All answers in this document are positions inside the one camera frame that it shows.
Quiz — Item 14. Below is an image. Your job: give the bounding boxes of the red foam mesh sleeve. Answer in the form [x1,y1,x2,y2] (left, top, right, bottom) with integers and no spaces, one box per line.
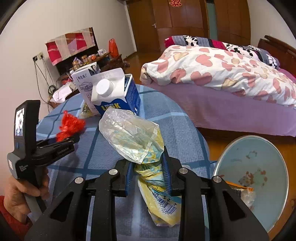
[56,110,85,141]

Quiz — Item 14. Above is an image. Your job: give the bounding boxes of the clear yellow plastic bag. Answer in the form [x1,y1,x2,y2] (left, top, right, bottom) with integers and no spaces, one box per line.
[99,108,182,227]

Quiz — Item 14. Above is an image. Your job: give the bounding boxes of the orange snack bag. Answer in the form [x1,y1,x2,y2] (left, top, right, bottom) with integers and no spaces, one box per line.
[225,181,254,192]

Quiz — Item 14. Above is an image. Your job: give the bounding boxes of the light blue trash bin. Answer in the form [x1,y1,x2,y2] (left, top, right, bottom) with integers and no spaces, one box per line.
[213,135,289,232]

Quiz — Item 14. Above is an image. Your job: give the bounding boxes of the person's left hand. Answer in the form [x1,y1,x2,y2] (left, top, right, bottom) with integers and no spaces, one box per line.
[4,167,50,223]

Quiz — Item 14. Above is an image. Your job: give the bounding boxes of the crumpled clear plastic bag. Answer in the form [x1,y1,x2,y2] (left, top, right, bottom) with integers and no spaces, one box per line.
[239,189,256,209]

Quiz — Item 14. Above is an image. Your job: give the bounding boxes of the shiny yellow foil packet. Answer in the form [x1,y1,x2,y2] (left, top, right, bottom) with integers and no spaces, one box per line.
[79,103,94,119]

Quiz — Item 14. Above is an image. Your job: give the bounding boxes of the white printed paper carton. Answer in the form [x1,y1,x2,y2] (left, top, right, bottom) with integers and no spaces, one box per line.
[71,62,100,115]

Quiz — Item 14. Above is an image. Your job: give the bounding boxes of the blue white milk carton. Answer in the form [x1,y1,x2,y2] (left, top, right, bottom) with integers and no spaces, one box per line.
[91,68,141,115]

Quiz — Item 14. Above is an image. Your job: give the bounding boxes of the blue plaid tablecloth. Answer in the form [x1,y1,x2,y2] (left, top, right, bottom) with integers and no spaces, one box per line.
[36,83,217,241]

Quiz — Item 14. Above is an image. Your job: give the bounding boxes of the cloth-covered television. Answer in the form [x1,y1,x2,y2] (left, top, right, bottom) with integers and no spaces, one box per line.
[46,28,96,66]

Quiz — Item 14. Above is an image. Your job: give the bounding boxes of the cluttered wooden tv stand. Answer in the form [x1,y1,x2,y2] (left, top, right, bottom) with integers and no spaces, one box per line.
[50,52,130,108]

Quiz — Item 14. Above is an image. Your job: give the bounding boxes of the purple bed sheet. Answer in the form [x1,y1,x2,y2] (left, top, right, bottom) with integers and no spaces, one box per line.
[140,67,295,137]

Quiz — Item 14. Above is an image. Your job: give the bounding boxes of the red plastic bag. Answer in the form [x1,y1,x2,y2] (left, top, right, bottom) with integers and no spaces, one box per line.
[108,38,119,58]

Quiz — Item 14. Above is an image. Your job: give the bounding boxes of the brown wooden door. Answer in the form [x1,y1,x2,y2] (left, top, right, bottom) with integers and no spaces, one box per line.
[126,0,160,53]

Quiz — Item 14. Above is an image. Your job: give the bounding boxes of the pink heart pattern duvet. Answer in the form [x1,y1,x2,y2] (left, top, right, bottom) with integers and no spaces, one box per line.
[139,45,295,108]

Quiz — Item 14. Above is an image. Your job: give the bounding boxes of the wooden bed headboard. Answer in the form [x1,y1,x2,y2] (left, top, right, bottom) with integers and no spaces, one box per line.
[257,35,296,77]

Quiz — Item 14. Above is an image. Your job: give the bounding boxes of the red double happiness decoration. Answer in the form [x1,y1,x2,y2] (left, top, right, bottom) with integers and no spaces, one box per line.
[169,0,182,8]

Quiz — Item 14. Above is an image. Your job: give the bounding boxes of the brown wooden wardrobe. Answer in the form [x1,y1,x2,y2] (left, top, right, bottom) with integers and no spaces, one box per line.
[151,1,251,51]

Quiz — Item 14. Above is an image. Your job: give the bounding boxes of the hanging black cables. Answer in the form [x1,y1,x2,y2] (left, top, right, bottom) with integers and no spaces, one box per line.
[33,58,58,112]

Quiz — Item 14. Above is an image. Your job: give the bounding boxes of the wall power outlet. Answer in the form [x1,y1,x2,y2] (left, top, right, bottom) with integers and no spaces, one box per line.
[33,52,44,62]

